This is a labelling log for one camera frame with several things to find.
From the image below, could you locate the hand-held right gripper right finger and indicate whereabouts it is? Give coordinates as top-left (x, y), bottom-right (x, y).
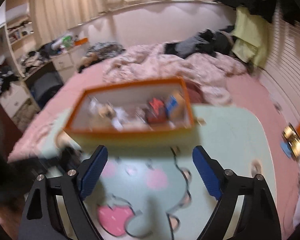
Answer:
top-left (192, 145), bottom-right (282, 240)

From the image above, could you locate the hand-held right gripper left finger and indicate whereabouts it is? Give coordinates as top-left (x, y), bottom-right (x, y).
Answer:
top-left (19, 145), bottom-right (108, 240)

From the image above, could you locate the orange cardboard box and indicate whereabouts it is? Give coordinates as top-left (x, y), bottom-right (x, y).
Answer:
top-left (63, 76), bottom-right (198, 145)

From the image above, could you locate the light green cartoon mat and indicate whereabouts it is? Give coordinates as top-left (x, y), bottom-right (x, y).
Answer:
top-left (22, 105), bottom-right (278, 240)

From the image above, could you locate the beige plush toy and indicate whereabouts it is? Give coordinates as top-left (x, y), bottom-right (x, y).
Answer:
top-left (90, 102), bottom-right (115, 128)

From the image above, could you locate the white crumpled paper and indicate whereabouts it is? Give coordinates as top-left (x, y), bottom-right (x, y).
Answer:
top-left (111, 106), bottom-right (130, 131)

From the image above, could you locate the blue and orange carton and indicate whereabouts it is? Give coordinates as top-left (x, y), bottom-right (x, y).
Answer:
top-left (165, 91), bottom-right (187, 120)

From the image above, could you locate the red packet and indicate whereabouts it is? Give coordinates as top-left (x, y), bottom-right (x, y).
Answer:
top-left (146, 97), bottom-right (166, 124)

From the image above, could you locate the blue flat item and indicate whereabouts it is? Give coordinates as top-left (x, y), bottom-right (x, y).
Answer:
top-left (280, 141), bottom-right (294, 158)

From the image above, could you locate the gold round tin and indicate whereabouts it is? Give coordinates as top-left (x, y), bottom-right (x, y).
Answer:
top-left (281, 124), bottom-right (300, 159)

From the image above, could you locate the white drawer cabinet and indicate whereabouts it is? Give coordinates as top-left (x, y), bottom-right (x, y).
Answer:
top-left (0, 85), bottom-right (40, 122)

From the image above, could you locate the white desk with drawers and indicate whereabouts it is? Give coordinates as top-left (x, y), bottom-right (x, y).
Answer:
top-left (22, 44), bottom-right (89, 82)

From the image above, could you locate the pink floral blanket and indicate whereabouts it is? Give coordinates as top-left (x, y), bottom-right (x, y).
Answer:
top-left (102, 41), bottom-right (248, 105)

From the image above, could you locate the zebra striped cloth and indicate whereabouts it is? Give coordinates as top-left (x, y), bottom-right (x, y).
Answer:
top-left (87, 42), bottom-right (125, 60)

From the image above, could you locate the pile of dark clothes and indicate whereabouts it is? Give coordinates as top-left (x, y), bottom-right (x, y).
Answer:
top-left (164, 29), bottom-right (237, 59)

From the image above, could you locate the green and white bag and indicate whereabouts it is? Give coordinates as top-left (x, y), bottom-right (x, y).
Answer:
top-left (62, 35), bottom-right (74, 48)

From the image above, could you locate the light green hanging cloth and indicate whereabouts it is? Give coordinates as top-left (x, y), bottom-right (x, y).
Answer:
top-left (231, 6), bottom-right (269, 69)

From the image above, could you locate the beige curtain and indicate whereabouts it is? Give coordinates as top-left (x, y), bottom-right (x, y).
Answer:
top-left (27, 0), bottom-right (220, 45)

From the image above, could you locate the white wall shelf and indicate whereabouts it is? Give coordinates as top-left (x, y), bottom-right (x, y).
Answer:
top-left (5, 17), bottom-right (35, 55)

